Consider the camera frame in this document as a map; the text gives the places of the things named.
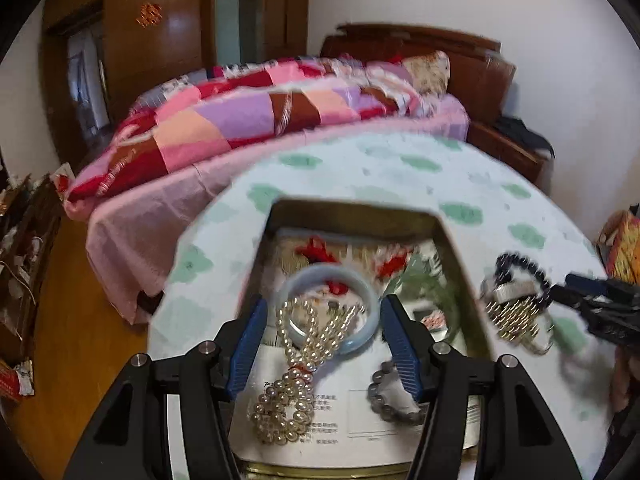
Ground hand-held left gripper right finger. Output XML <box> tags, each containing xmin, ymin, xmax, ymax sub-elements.
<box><xmin>379</xmin><ymin>294</ymin><xmax>583</xmax><ymax>480</ymax></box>

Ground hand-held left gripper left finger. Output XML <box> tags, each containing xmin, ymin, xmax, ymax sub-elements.
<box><xmin>62</xmin><ymin>296</ymin><xmax>271</xmax><ymax>480</ymax></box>

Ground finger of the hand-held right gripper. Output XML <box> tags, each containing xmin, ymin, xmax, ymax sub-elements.
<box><xmin>565</xmin><ymin>272</ymin><xmax>640</xmax><ymax>298</ymax></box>
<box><xmin>547</xmin><ymin>287</ymin><xmax>596</xmax><ymax>313</ymax></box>

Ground dark bead bracelet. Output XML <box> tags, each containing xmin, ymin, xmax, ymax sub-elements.
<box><xmin>492</xmin><ymin>252</ymin><xmax>556</xmax><ymax>311</ymax></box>

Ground gold bead bracelet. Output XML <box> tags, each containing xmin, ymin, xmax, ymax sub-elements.
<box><xmin>479</xmin><ymin>280</ymin><xmax>556</xmax><ymax>356</ymax></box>

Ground grey bead bracelet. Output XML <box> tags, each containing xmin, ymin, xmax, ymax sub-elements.
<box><xmin>367</xmin><ymin>357</ymin><xmax>426</xmax><ymax>423</ymax></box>

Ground gold bead chain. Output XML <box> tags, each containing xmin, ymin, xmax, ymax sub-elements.
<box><xmin>487</xmin><ymin>295</ymin><xmax>543</xmax><ymax>338</ymax></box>

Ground green jade bangle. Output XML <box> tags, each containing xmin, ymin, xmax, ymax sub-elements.
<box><xmin>395</xmin><ymin>255</ymin><xmax>468</xmax><ymax>341</ymax></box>

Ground pearl necklace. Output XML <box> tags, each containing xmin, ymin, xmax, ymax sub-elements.
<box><xmin>250</xmin><ymin>297</ymin><xmax>358</xmax><ymax>446</ymax></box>

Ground rectangular metal tin box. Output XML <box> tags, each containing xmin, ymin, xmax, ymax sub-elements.
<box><xmin>227</xmin><ymin>199</ymin><xmax>496</xmax><ymax>480</ymax></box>

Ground red knot tassel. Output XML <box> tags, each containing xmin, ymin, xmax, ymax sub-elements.
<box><xmin>295</xmin><ymin>237</ymin><xmax>338</xmax><ymax>263</ymax></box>
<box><xmin>377</xmin><ymin>255</ymin><xmax>413</xmax><ymax>281</ymax></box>

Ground pale jade bangle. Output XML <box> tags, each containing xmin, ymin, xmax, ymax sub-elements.
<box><xmin>276</xmin><ymin>264</ymin><xmax>380</xmax><ymax>356</ymax></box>

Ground colourful patterned cushion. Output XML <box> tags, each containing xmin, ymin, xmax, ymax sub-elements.
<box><xmin>597</xmin><ymin>207</ymin><xmax>640</xmax><ymax>286</ymax></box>

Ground white instruction sheet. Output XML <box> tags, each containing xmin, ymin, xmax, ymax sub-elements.
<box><xmin>232</xmin><ymin>340</ymin><xmax>481</xmax><ymax>466</ymax></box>

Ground printed picture leaflet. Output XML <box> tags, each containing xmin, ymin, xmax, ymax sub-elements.
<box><xmin>272</xmin><ymin>230</ymin><xmax>446</xmax><ymax>341</ymax></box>

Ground pink bed sheet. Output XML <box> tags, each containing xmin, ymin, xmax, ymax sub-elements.
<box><xmin>85</xmin><ymin>95</ymin><xmax>471</xmax><ymax>323</ymax></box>

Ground wooden nightstand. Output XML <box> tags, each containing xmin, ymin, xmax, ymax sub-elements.
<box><xmin>467</xmin><ymin>120</ymin><xmax>548</xmax><ymax>186</ymax></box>

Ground dark clothes pile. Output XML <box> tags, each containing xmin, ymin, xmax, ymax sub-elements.
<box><xmin>492</xmin><ymin>116</ymin><xmax>556</xmax><ymax>153</ymax></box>

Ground red plastic packet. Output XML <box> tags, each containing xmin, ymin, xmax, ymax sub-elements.
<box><xmin>0</xmin><ymin>357</ymin><xmax>36</xmax><ymax>401</ymax></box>

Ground patchwork quilt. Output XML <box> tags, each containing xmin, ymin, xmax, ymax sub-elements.
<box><xmin>65</xmin><ymin>55</ymin><xmax>441</xmax><ymax>206</ymax></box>

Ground wooden bed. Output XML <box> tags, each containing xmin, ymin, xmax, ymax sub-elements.
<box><xmin>65</xmin><ymin>22</ymin><xmax>518</xmax><ymax>326</ymax></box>

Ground red paper bag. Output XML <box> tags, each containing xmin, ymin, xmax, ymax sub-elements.
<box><xmin>52</xmin><ymin>162</ymin><xmax>76</xmax><ymax>193</ymax></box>

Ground floral pillow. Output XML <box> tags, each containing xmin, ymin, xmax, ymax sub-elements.
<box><xmin>402</xmin><ymin>51</ymin><xmax>451</xmax><ymax>96</ymax></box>

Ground brown wooden wardrobe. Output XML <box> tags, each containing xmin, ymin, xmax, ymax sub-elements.
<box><xmin>40</xmin><ymin>0</ymin><xmax>311</xmax><ymax>161</ymax></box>

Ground red paper decoration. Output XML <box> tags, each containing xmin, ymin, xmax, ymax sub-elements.
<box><xmin>136</xmin><ymin>2</ymin><xmax>163</xmax><ymax>28</ymax></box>

